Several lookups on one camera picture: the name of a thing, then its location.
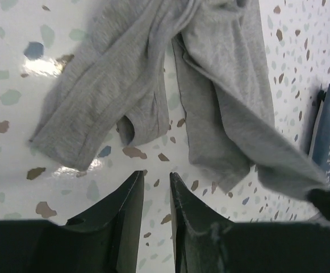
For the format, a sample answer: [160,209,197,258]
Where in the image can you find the grey tank top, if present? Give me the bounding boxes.
[31,1,327,200]

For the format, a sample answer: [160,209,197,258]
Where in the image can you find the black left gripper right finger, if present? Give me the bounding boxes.
[170,173,330,272]

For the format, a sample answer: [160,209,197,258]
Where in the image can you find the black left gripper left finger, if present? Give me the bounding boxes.
[0,171,144,272]

